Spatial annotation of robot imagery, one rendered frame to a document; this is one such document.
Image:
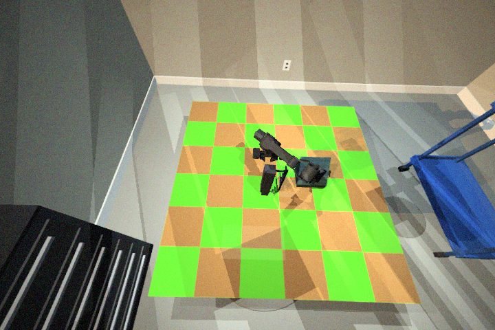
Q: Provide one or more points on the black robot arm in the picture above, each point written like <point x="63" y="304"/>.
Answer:
<point x="311" y="173"/>

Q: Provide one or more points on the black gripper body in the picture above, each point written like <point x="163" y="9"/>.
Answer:
<point x="257" y="154"/>

